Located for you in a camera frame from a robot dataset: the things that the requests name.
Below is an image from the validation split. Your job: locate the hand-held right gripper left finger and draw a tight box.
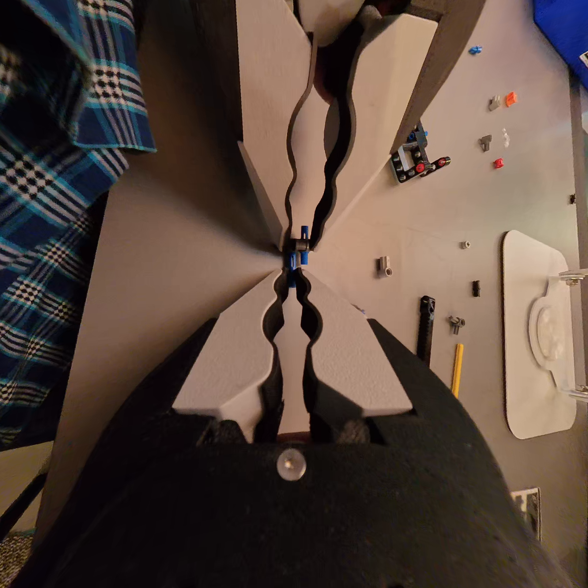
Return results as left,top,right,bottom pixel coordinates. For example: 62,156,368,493
172,269,290,444

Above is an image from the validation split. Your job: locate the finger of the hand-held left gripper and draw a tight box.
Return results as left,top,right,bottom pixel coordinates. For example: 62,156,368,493
236,0,319,252
309,0,486,252

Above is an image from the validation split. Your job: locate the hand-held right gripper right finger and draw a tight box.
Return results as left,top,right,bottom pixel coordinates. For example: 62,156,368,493
295,268,413,443

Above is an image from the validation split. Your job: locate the grey connector with blue pin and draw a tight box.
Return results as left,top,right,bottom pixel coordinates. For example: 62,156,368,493
289,225,311,267

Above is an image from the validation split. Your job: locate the black lego chassis assembly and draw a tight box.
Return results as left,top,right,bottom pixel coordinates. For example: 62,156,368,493
390,122,452,184

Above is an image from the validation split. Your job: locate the black lego rack beam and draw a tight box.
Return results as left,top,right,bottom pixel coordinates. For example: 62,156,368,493
416,295,436,368

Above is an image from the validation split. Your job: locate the yellow lego axle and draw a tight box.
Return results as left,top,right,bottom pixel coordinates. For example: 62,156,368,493
451,343,465,398

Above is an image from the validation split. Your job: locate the blue cardboard box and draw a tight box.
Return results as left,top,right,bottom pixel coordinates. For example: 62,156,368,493
533,0,588,90

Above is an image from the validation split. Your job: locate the clear acrylic stand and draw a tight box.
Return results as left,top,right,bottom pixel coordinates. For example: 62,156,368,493
528,270,588,405

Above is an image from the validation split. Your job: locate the blue plaid shirt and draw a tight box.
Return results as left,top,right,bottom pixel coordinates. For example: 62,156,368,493
0,0,158,453

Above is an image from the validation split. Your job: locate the black metal bar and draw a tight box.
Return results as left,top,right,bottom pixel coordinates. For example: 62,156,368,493
0,471,49,540

